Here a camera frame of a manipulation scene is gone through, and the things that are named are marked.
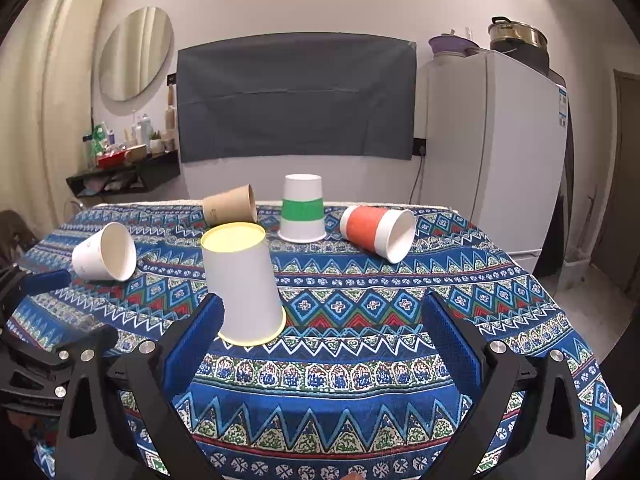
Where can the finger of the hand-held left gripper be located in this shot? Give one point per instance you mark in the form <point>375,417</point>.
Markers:
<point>45,280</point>
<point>40,360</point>

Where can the green bottle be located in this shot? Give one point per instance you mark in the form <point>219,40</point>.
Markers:
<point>98,137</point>

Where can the brown paper cup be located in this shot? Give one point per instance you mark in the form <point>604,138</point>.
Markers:
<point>227,205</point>

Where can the white cup with yellow rim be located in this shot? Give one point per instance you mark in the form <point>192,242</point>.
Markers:
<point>245,290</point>

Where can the brown chair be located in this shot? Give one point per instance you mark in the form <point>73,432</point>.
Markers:
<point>15,232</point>

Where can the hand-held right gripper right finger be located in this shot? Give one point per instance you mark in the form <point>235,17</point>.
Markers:
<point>452,347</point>

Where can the white refrigerator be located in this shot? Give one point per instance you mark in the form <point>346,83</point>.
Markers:
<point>480,160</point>

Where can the plain white paper cup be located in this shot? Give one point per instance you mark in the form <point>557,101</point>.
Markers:
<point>95,260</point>

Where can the wall power outlet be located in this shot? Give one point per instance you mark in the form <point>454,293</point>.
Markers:
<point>420,146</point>

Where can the white cup with green band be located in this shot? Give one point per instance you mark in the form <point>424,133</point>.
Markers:
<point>302,210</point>

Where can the purple basin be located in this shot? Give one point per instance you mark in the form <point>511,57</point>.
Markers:
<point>452,45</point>

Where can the blue patterned tablecloth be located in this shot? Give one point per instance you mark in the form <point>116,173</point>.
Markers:
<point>350,360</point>

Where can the dark grey cloth cover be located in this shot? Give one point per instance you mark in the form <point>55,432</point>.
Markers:
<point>295,100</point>

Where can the black wall shelf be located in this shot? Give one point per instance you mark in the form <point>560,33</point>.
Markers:
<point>150,172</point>

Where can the oval wall mirror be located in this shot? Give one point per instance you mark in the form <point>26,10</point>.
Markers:
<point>135,52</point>

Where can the beige curtain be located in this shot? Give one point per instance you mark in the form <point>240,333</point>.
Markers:
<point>65,110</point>

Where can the steel cooking pot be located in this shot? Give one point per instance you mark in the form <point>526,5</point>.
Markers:
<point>517,35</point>

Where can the white bottle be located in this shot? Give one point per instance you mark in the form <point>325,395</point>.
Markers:
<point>145,130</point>

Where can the small potted plant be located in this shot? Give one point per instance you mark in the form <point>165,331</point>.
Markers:
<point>156,142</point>

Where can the red container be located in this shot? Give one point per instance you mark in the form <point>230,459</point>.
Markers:
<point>111,160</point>

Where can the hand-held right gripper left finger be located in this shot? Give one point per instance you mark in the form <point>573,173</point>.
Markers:
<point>192,345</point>

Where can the brown door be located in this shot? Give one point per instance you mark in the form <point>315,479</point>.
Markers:
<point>622,175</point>

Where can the orange paper cup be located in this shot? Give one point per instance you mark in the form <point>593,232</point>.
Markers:
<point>365,227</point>

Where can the beige tall bottle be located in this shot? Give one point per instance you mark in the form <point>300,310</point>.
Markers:
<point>171,110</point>

